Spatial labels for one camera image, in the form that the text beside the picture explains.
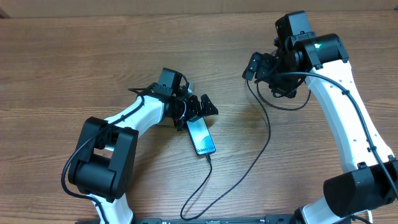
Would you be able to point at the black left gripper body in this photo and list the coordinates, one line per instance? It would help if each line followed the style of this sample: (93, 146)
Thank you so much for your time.
(183, 111)

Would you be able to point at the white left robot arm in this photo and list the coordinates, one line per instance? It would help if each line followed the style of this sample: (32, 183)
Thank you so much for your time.
(100, 169)

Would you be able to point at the blue smartphone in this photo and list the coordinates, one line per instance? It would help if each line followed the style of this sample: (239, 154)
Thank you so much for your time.
(201, 137)

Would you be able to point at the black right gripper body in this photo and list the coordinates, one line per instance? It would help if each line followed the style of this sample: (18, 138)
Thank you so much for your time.
(278, 76)

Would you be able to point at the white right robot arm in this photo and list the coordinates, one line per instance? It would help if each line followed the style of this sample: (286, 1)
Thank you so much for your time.
(369, 177)

